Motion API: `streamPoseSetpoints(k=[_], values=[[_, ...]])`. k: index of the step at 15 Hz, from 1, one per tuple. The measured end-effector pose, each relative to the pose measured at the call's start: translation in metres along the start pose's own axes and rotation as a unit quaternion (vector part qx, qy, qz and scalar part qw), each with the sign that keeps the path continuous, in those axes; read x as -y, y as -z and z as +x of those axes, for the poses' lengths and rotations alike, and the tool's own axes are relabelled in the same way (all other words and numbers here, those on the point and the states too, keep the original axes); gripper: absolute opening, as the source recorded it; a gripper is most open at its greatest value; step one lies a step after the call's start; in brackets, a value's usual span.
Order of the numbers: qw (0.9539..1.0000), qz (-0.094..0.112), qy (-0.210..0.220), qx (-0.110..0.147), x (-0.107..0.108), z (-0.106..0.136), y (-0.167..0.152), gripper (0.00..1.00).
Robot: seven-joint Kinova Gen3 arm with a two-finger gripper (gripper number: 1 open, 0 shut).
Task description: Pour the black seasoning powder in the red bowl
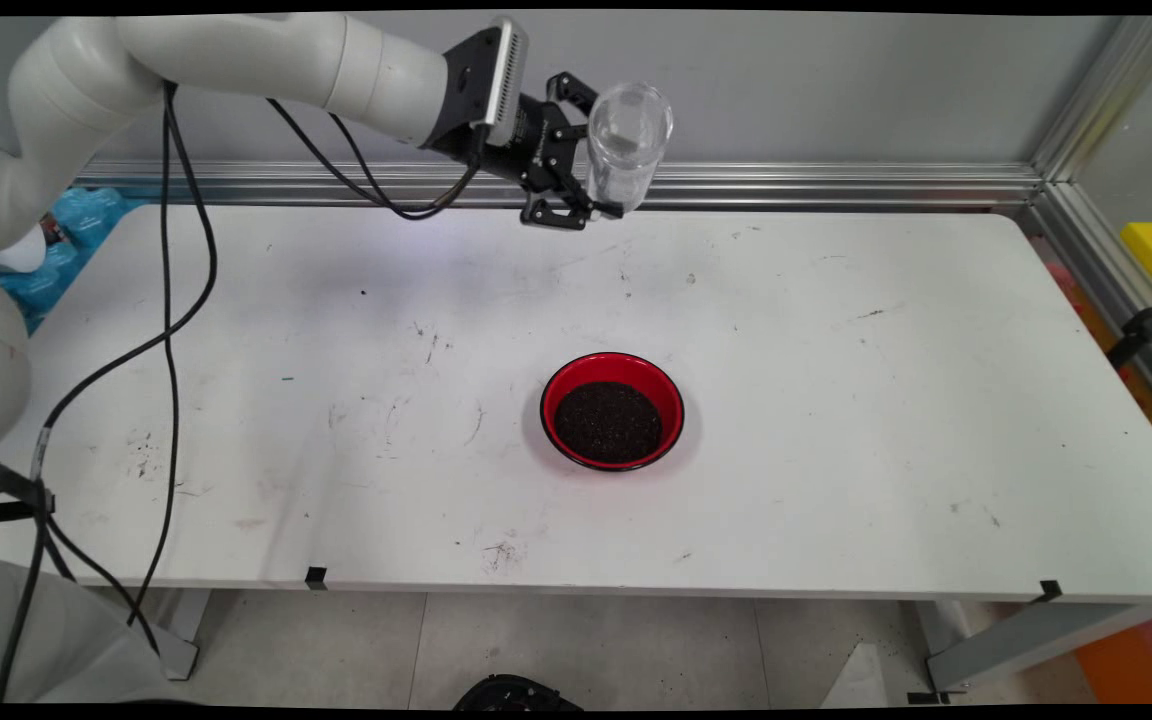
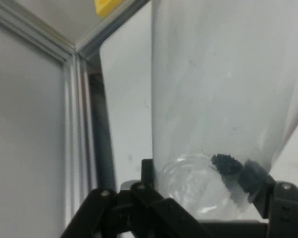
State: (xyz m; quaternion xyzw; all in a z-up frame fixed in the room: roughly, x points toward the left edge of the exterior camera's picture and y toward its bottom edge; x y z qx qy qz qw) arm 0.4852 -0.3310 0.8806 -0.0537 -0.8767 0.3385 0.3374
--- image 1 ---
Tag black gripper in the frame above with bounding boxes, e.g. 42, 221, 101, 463
454, 70, 627, 233

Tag clear plastic jar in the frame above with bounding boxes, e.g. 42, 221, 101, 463
586, 82, 675, 216

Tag red bowl with black rim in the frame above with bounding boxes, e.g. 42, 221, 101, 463
539, 351, 687, 473

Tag black seeds in bowl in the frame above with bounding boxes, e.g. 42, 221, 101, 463
553, 380, 664, 465

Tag blue printed packaging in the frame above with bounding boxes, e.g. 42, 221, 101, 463
0, 187, 142, 336

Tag black object on floor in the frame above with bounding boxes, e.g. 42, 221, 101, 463
451, 674, 587, 713

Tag grey metal table leg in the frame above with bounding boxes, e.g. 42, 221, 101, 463
141, 588, 212, 683
921, 598, 1152, 701

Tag orange object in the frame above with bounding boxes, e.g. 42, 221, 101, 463
1071, 605, 1152, 703

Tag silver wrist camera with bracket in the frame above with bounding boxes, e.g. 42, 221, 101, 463
443, 17, 531, 151

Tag long aluminium frame rail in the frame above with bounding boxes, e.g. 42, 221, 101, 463
76, 160, 1044, 213

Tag black cable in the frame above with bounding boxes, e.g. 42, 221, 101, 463
26, 82, 485, 486
126, 82, 485, 631

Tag short aluminium frame rail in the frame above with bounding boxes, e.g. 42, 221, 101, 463
1028, 180, 1152, 441

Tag aluminium frame post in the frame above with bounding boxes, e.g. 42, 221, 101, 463
1031, 15, 1152, 186

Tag black cable strap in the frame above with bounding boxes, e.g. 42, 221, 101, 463
0, 450, 59, 528

